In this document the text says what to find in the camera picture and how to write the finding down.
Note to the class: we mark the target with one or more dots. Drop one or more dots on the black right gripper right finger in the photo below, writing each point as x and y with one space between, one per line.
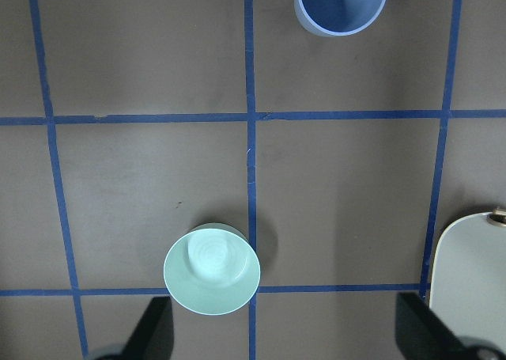
421 334

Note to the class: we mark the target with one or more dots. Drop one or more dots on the blue plastic cup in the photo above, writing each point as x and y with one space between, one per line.
334 18

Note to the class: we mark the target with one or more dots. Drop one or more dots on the mint green bowl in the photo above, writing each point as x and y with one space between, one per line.
212 270

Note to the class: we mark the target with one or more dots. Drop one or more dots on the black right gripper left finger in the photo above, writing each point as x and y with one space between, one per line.
152 337

